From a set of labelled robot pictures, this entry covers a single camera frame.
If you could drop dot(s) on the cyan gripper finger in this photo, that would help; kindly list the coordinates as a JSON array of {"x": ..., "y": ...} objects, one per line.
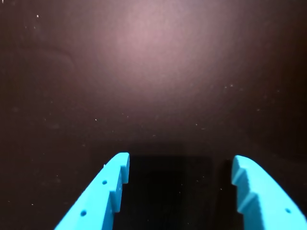
[
  {"x": 266, "y": 203},
  {"x": 96, "y": 198}
]

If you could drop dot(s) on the black mat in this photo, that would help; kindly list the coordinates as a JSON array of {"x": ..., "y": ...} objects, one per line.
[{"x": 144, "y": 72}]

